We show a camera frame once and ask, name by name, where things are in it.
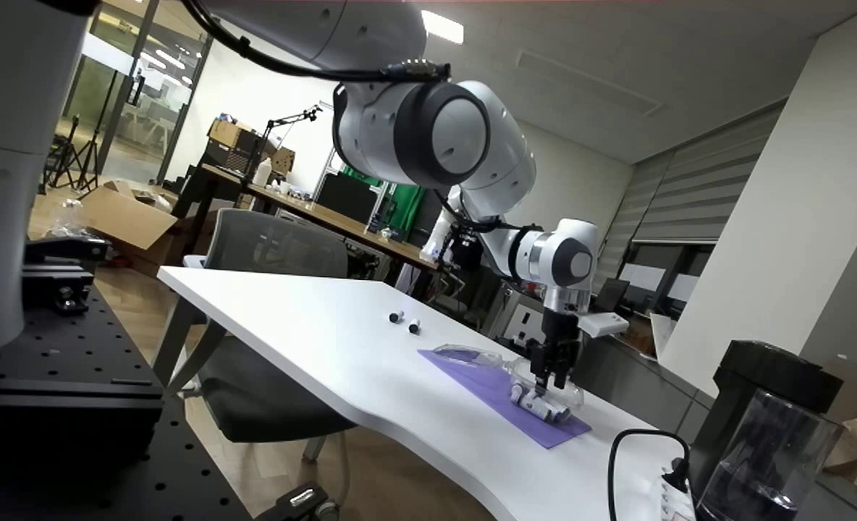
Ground black computer monitor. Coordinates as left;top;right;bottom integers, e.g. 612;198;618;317
311;170;382;227

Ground cardboard boxes on desk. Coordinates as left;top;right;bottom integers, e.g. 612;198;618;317
203;117;297;186

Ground ceiling light panel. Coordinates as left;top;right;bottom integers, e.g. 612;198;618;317
420;10;469;47

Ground grey office chair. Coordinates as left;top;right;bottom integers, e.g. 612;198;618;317
193;207;352;521

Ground purple mat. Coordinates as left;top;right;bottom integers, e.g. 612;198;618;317
417;344;592;453

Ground white power strip orange switch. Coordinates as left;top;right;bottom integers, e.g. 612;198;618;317
657;474;699;521

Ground black power cable with plug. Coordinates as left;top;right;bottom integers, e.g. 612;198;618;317
605;427;698;521

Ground green screen panel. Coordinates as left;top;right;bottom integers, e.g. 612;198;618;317
339;162;437;237

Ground open cardboard box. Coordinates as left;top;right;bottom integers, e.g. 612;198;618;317
75;183;181;256

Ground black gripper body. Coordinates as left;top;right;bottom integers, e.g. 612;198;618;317
528;309;582;375

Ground black device on board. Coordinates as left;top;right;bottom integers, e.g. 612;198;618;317
19;236;113;314

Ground black perforated mounting board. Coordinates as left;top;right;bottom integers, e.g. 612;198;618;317
0;285;256;521

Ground grey window blinds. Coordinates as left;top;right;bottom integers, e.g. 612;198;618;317
596;101;788;293

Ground clear plastic clamshell container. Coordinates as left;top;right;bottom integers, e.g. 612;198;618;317
437;343;585;428

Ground black glossy box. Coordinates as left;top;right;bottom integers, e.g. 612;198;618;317
686;338;844;521

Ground wooden desk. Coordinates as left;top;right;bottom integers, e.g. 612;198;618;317
171;160;439;293

